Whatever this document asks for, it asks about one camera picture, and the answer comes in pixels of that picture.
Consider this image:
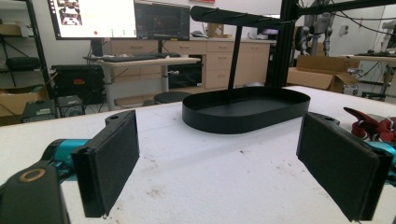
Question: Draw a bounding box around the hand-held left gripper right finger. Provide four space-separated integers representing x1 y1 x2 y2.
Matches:
296 111 395 222

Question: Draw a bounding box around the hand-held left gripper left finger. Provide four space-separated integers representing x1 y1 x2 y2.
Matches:
71 109 140 218

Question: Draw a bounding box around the black jewelry stand with tray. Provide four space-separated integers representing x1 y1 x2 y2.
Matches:
181 5 311 135

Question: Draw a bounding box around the small black equipment box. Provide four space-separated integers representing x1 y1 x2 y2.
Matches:
56 94 86 119

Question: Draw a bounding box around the flat black electronic device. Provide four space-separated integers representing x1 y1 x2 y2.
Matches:
21 99 57 123

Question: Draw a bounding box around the black computer case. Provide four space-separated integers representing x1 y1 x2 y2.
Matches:
50 63 106 98

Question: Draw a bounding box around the black round stool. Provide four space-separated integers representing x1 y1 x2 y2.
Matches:
153 91 193 105

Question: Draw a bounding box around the large open cardboard box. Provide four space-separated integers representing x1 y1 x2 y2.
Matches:
287 55 360 93

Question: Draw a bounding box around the light wooden office desk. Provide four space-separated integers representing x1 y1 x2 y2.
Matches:
83 55 202 111

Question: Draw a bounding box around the black keyboard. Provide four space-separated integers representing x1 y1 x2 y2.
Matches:
102 53 181 63

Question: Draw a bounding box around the cardboard box under shelf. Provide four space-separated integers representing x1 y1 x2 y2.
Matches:
0 85 50 126

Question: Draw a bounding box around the side table with equipment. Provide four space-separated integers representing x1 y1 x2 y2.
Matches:
341 50 396 101

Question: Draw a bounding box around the grey robot on stand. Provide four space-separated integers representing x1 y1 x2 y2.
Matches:
294 12 336 57

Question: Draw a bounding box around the black metal shelf rack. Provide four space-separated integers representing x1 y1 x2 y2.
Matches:
0 0 53 96

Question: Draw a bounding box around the monitor with white screen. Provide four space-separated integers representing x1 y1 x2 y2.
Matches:
47 0 138 41

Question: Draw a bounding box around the light wooden drawer cabinet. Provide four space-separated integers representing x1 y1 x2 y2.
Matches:
106 37 276 91

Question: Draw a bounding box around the monitor with dark screen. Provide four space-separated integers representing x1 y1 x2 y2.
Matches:
134 0 191 41

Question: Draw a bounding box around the small cardboard box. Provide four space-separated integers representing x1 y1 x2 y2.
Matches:
206 22 226 39

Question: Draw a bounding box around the black metal frame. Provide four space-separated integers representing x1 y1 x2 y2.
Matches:
267 0 396 88

